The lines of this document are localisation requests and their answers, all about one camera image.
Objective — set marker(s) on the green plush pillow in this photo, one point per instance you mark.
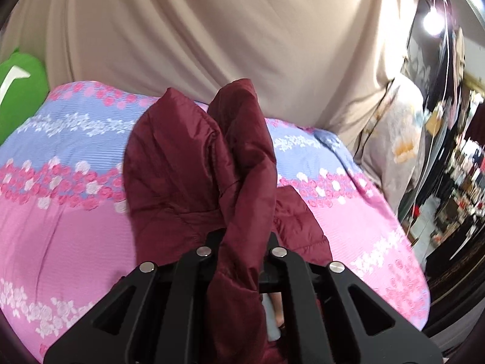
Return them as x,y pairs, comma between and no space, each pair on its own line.
24,88

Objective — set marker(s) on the beige curtain sheet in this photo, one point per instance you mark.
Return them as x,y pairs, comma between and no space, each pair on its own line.
321,63

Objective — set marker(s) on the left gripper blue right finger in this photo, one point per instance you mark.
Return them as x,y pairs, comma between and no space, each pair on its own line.
269,275

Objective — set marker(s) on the dark red puffer jacket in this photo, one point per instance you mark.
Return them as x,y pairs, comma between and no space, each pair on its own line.
188,172

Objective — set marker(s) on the person's left hand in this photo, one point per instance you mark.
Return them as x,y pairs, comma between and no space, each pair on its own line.
276,300

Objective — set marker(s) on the grey floral pillow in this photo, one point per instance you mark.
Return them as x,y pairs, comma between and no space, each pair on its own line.
389,145

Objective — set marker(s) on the floral pink blue quilt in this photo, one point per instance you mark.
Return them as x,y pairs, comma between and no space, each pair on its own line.
65,234

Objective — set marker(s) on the cluttered dark shelf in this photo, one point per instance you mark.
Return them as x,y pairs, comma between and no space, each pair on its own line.
444,213

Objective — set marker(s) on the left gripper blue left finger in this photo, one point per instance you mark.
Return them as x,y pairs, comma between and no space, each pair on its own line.
213,242

